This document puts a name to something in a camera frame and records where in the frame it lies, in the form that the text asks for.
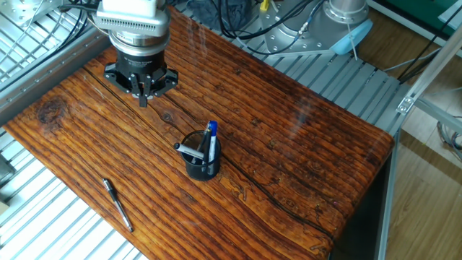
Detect aluminium frame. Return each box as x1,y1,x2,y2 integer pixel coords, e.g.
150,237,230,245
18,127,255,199
0,0,462,260

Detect black mesh pen holder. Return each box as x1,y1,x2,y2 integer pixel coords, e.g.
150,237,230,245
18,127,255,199
179,129,222,182

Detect grey cable bundle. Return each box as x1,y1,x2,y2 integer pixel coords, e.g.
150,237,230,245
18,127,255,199
435,121,462,162

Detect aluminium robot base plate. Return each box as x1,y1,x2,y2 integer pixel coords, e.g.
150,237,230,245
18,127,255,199
260,0,349,56

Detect perforated aluminium plate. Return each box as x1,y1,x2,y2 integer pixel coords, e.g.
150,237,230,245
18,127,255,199
0,0,63,28

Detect black pen with silver tip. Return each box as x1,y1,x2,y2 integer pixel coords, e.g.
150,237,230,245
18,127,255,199
190,124,213,165

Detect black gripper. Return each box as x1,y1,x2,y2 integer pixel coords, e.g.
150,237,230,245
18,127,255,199
103,49,180,108

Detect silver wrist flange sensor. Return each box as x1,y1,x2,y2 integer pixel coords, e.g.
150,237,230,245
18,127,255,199
108,32,170,58

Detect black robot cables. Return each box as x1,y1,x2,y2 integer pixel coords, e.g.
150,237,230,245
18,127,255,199
59,0,326,55

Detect wood grain table board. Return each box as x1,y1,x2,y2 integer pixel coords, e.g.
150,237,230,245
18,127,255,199
3,6,396,260

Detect grey marker with black cap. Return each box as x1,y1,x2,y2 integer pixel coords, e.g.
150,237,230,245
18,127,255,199
173,142,205,160

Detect silver black ballpoint pen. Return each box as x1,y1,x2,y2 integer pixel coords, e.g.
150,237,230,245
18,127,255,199
102,178,135,233

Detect white pen with blue cap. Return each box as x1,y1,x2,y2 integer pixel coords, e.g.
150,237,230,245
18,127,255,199
206,120,219,176

